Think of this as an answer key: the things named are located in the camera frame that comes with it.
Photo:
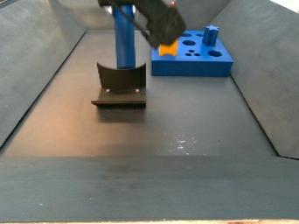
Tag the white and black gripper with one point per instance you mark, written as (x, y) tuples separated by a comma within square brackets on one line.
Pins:
[(164, 21)]

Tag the yellow notched foam block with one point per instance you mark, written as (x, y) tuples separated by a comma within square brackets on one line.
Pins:
[(168, 49)]

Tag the blue foam cylinder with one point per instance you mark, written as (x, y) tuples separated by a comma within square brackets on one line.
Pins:
[(126, 51)]

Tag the blue foam block with holes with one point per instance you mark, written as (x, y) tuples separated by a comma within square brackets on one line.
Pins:
[(196, 59)]

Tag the blue star-shaped foam peg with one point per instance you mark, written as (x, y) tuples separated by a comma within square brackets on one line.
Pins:
[(210, 35)]

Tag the black curved cradle stand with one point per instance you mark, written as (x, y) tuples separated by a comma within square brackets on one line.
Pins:
[(122, 87)]

